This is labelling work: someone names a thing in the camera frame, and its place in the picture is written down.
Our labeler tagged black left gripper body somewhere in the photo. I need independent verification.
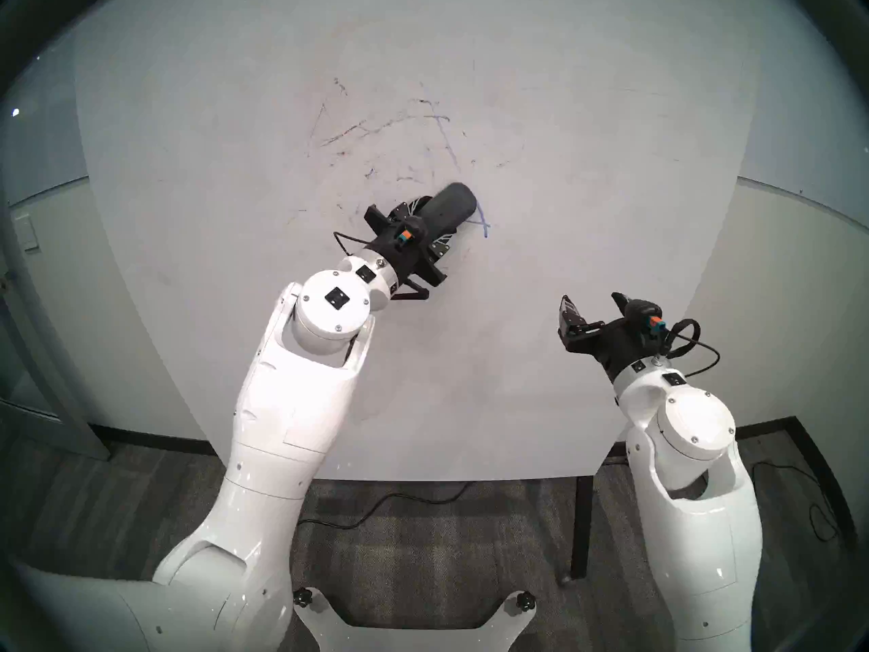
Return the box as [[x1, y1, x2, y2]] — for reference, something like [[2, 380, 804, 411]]
[[364, 205, 448, 297]]

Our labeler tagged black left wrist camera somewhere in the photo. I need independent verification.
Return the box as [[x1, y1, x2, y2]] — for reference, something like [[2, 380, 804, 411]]
[[392, 217, 427, 251]]

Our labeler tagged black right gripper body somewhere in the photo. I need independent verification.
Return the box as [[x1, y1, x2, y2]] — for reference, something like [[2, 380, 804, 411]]
[[567, 318, 663, 381]]

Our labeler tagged long black floor cable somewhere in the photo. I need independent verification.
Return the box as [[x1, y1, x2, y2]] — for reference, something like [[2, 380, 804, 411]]
[[297, 481, 470, 529]]

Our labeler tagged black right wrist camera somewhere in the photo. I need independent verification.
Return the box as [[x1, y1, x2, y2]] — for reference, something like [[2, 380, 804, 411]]
[[625, 297, 665, 338]]

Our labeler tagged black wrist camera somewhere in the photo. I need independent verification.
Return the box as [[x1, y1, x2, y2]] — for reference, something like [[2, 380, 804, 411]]
[[625, 297, 665, 338], [392, 217, 427, 251]]

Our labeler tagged black table leg with caster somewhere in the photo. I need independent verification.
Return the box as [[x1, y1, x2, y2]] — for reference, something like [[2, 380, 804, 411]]
[[558, 474, 595, 585]]

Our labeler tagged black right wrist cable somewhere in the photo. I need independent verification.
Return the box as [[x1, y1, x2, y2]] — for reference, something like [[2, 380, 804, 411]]
[[657, 316, 722, 376]]

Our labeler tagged dark grey whiteboard eraser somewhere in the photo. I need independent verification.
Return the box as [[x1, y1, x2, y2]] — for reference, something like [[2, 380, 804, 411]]
[[420, 183, 478, 240]]

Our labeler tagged white whiteboard table surface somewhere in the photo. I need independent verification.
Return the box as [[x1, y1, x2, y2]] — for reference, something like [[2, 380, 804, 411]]
[[75, 0, 758, 483]]

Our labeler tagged grey glass door frame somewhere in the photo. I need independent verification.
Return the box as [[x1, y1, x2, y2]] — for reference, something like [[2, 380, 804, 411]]
[[0, 196, 111, 463]]

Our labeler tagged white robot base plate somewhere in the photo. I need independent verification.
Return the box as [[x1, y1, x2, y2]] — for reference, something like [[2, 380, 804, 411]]
[[293, 590, 537, 652]]

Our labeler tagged looped black floor cable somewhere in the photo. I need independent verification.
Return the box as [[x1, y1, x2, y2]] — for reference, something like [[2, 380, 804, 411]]
[[747, 457, 843, 543]]

